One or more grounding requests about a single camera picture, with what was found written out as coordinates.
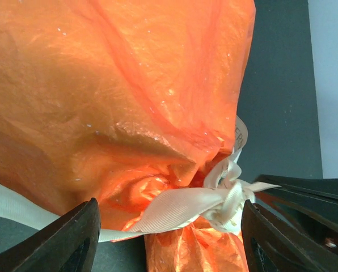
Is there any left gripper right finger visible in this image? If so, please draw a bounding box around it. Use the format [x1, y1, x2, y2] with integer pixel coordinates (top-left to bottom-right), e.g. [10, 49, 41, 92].
[242, 201, 338, 271]

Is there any orange wrapping paper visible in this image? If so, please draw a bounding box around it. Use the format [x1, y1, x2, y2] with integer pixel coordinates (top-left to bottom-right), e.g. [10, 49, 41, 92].
[0, 1, 256, 271]

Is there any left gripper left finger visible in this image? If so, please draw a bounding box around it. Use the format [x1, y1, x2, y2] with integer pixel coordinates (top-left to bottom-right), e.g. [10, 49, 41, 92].
[0, 198, 100, 272]

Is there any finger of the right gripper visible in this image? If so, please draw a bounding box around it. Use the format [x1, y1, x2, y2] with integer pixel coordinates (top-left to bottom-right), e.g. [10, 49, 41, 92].
[255, 175, 338, 255]

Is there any cream ribbon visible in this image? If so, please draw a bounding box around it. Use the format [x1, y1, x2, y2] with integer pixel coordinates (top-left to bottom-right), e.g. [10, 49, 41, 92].
[0, 118, 275, 243]

